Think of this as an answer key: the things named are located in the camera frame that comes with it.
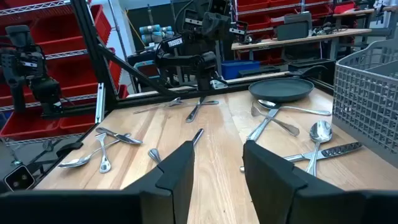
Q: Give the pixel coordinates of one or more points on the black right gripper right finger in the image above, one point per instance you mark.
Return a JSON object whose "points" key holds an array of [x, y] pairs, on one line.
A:
{"points": [[267, 186]]}

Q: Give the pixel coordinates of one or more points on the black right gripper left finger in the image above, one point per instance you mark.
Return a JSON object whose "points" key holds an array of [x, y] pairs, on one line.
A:
{"points": [[174, 186]]}

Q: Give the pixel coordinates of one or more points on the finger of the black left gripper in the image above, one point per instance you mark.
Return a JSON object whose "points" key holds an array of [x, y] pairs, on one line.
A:
{"points": [[239, 31], [192, 20]]}

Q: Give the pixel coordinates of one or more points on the silver knife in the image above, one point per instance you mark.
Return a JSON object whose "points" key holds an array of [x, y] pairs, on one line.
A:
{"points": [[192, 116], [262, 126], [124, 138], [339, 151], [199, 135]]}

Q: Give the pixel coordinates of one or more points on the silver fork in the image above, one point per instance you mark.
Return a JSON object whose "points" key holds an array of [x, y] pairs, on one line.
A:
{"points": [[211, 102], [105, 166], [290, 130]]}

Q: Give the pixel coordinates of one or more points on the grey plastic cutlery basket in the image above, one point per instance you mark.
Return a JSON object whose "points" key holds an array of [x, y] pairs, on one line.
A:
{"points": [[363, 102]]}

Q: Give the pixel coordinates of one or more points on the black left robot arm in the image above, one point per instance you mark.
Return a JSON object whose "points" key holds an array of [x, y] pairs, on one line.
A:
{"points": [[186, 59]]}

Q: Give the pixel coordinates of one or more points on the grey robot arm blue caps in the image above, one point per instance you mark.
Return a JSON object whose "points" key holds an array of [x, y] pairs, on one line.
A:
{"points": [[152, 31]]}

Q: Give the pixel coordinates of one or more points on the black unused robot arm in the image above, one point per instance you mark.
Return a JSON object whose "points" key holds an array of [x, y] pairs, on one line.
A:
{"points": [[43, 90]]}

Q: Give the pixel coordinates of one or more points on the blue storage bin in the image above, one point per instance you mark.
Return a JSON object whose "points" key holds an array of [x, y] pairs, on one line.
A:
{"points": [[239, 70]]}

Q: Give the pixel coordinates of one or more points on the grey equipment case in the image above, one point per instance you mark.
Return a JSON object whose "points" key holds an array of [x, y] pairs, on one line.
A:
{"points": [[293, 29]]}

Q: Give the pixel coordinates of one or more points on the black round plate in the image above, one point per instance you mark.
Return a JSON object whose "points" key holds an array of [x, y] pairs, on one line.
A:
{"points": [[280, 90]]}

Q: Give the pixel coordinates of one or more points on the wooden workbench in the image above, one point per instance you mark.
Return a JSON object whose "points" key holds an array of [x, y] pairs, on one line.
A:
{"points": [[311, 39]]}

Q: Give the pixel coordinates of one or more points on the red storage bin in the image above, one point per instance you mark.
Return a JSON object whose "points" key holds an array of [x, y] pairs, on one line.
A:
{"points": [[77, 124], [62, 34], [28, 126], [77, 77]]}

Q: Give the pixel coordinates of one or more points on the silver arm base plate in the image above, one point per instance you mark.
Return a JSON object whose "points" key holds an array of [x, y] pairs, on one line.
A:
{"points": [[219, 84]]}

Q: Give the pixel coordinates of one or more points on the silver metal bracket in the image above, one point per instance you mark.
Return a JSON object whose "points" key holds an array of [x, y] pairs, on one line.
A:
{"points": [[100, 102]]}

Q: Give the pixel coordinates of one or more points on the table-level camera box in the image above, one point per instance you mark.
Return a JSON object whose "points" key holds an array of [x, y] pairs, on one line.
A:
{"points": [[18, 179]]}

